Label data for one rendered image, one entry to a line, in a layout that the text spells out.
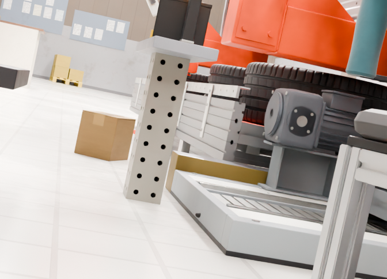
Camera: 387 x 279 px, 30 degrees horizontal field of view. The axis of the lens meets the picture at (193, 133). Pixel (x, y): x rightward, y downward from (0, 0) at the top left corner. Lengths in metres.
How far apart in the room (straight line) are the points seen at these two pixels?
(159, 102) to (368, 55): 0.62
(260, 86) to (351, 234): 2.02
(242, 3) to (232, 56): 1.98
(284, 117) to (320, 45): 0.36
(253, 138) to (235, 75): 0.88
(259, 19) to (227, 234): 1.00
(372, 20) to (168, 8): 0.60
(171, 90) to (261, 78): 0.75
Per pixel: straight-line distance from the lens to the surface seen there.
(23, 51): 9.53
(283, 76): 2.64
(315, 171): 2.42
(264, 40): 2.39
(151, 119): 2.02
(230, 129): 2.47
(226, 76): 3.38
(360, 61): 2.13
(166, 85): 2.02
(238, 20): 2.37
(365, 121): 0.70
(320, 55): 2.45
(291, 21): 2.42
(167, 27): 1.91
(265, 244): 1.57
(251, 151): 2.55
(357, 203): 0.72
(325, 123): 2.27
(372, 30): 2.14
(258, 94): 2.71
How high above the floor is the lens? 0.31
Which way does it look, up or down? 3 degrees down
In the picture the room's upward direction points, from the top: 12 degrees clockwise
